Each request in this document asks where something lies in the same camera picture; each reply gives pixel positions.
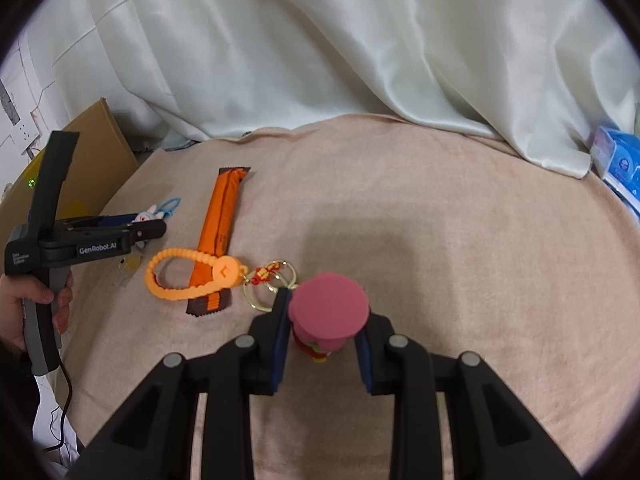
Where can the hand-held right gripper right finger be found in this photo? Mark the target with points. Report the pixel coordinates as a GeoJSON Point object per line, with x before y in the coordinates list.
{"type": "Point", "coordinates": [364, 365]}

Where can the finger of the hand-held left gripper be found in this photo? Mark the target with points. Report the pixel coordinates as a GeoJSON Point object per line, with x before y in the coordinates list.
{"type": "Point", "coordinates": [147, 230]}
{"type": "Point", "coordinates": [112, 220]}

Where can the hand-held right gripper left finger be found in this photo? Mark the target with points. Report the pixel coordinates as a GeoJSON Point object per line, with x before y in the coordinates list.
{"type": "Point", "coordinates": [280, 340]}

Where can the pink hat figure toy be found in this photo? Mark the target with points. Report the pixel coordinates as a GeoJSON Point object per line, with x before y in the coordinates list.
{"type": "Point", "coordinates": [327, 305]}

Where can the brown cardboard box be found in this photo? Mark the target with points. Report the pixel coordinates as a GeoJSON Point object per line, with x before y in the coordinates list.
{"type": "Point", "coordinates": [95, 140]}

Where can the person's left hand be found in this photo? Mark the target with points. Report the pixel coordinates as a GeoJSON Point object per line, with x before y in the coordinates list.
{"type": "Point", "coordinates": [15, 305]}

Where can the small yellow tag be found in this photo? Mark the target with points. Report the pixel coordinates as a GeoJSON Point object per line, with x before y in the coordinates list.
{"type": "Point", "coordinates": [131, 263]}

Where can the orange snack bar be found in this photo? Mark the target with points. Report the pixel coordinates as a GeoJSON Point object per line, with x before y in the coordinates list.
{"type": "Point", "coordinates": [220, 220]}

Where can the white curtain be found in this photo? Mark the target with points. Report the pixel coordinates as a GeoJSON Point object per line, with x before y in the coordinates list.
{"type": "Point", "coordinates": [300, 35]}

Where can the blue tissue pack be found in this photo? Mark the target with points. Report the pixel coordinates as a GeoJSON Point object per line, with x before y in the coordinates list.
{"type": "Point", "coordinates": [620, 160]}

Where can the white wall socket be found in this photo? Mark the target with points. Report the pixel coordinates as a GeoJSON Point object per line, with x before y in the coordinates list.
{"type": "Point", "coordinates": [22, 135]}

